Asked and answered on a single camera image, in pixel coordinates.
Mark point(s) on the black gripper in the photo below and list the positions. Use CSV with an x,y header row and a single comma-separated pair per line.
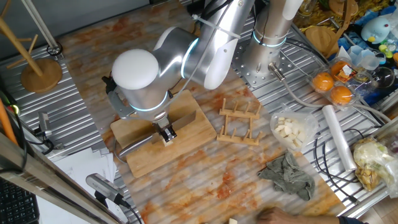
x,y
161,126

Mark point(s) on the white radish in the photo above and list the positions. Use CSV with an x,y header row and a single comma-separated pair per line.
x,y
168,143

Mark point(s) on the steel cleaver knife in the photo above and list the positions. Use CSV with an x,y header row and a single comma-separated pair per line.
x,y
183,121

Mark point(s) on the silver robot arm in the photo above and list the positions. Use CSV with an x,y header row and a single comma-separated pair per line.
x,y
140,77

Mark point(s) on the small radish chunk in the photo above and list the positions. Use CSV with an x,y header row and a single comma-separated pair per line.
x,y
233,221

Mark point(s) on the plastic bag of radish chunks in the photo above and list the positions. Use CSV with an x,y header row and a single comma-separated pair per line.
x,y
292,130

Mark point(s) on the person bare hand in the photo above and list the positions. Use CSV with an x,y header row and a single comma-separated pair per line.
x,y
280,217

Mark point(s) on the wooden cutting board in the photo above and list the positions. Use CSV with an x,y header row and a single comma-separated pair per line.
x,y
186,137

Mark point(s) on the wooden dish rack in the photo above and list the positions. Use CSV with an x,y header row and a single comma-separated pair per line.
x,y
239,124

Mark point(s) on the white paper stack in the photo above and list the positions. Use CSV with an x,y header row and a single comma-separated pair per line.
x,y
84,168

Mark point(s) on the marble pattern table mat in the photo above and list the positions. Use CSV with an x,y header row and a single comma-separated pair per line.
x,y
93,56

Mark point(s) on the grey green cloth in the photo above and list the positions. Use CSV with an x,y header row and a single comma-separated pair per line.
x,y
289,177

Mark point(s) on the wooden mug tree stand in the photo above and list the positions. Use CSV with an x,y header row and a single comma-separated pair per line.
x,y
40,76

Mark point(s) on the orange fruit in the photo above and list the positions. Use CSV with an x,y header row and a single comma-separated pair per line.
x,y
341,95
337,68
322,81

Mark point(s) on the black keyboard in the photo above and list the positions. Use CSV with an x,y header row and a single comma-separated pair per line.
x,y
17,205

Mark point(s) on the white plastic wrap roll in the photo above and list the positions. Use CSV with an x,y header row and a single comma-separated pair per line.
x,y
339,137

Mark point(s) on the wooden holder stand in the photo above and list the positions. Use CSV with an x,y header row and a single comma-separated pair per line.
x,y
323,37

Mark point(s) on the clear plastic fruit container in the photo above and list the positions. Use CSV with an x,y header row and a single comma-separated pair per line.
x,y
357,84

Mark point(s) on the plastic bag of vegetable scraps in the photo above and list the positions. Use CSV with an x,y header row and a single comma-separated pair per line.
x,y
373,165

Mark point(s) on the clear measuring cup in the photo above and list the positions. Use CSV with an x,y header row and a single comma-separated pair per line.
x,y
367,59

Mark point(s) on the glass bowl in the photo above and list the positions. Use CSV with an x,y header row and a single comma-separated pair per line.
x,y
384,77

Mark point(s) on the blue plush toy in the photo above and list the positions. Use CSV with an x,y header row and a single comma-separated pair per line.
x,y
376,29

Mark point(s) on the silver camera mount bracket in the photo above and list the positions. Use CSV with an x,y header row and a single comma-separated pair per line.
x,y
119,107

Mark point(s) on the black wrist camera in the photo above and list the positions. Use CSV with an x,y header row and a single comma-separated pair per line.
x,y
109,84

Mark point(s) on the silver bar shaped camera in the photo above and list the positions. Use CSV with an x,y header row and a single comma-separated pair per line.
x,y
102,186

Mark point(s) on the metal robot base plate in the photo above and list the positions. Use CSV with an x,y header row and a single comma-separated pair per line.
x,y
248,74

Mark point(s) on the small clamp mounted camera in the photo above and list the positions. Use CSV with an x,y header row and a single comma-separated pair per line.
x,y
45,123

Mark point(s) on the metal frame bar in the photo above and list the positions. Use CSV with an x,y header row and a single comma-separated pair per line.
x,y
46,180

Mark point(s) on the camera stand pole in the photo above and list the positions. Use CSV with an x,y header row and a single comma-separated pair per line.
x,y
40,25

